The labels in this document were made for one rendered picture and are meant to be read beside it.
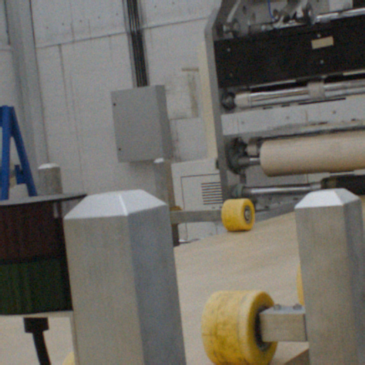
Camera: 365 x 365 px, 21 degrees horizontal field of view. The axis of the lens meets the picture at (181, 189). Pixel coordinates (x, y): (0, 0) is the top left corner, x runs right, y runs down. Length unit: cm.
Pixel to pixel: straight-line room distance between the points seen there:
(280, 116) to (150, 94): 744
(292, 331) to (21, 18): 1073
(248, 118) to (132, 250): 282
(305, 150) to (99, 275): 275
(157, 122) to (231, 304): 957
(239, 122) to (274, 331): 228
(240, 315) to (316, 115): 217
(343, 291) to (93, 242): 26
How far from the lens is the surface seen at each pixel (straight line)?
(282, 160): 319
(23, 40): 1160
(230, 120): 326
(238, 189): 331
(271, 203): 356
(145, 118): 1063
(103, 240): 42
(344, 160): 311
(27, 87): 1167
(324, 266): 65
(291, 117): 316
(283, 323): 99
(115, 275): 42
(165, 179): 254
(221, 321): 100
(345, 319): 65
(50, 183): 215
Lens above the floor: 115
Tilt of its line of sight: 3 degrees down
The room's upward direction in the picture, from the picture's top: 6 degrees counter-clockwise
